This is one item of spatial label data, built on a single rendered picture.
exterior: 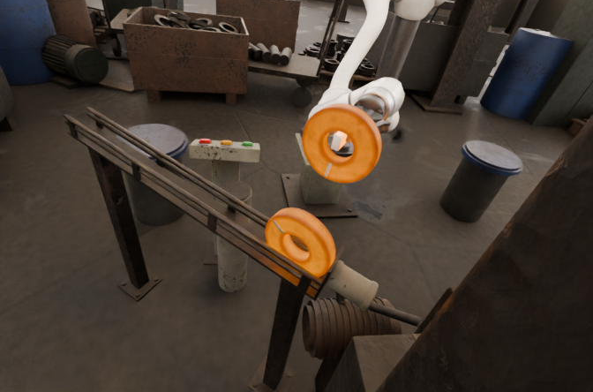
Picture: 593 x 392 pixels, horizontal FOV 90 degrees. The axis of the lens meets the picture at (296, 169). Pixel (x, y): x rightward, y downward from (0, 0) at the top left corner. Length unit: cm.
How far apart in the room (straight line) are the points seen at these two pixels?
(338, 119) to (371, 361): 38
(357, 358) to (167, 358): 101
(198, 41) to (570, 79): 368
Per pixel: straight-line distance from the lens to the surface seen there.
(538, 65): 417
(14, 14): 330
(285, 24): 422
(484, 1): 358
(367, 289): 62
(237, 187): 104
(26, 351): 147
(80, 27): 383
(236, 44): 266
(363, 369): 35
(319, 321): 75
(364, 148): 55
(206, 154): 107
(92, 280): 155
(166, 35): 268
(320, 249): 58
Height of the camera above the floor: 118
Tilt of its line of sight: 35 degrees down
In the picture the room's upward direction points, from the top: 10 degrees clockwise
